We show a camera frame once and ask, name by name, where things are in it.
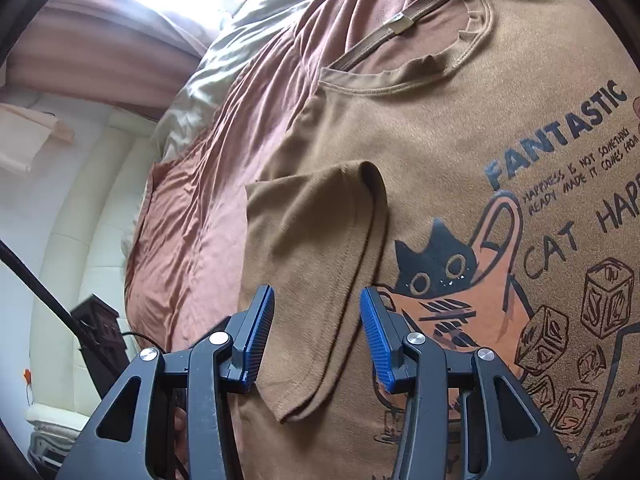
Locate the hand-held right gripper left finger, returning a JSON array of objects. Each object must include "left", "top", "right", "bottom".
[{"left": 56, "top": 285, "right": 276, "bottom": 480}]

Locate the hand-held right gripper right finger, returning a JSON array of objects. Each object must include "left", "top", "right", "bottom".
[{"left": 360, "top": 287, "right": 583, "bottom": 480}]

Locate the brown cat print t-shirt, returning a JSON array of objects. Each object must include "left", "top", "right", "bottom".
[{"left": 240, "top": 0, "right": 640, "bottom": 480}]

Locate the rust pink fleece blanket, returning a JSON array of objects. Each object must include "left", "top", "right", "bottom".
[{"left": 125, "top": 0, "right": 556, "bottom": 361}]

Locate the beige hanging cloth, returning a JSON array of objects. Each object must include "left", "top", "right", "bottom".
[{"left": 0, "top": 102, "right": 76, "bottom": 173}]

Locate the pink curtain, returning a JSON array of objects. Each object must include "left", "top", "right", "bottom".
[{"left": 0, "top": 0, "right": 211, "bottom": 111}]

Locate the cream padded bed frame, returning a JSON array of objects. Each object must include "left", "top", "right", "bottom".
[{"left": 25, "top": 110, "right": 161, "bottom": 461}]

